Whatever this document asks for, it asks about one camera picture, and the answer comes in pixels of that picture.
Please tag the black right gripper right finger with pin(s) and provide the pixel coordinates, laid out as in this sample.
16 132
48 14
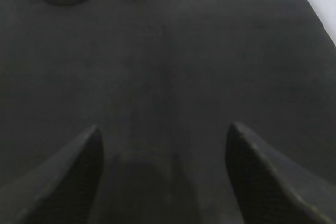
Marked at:
271 188

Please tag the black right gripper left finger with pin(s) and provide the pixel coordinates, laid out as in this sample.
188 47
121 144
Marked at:
61 189

